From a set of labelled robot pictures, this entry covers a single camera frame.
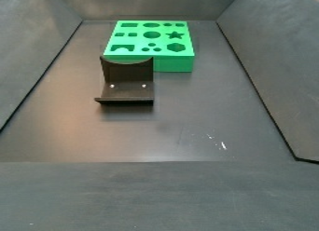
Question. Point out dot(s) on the black curved holder stand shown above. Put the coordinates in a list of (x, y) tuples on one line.
[(128, 82)]

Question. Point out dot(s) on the green shape sorter block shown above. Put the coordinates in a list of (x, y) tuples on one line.
[(159, 39)]

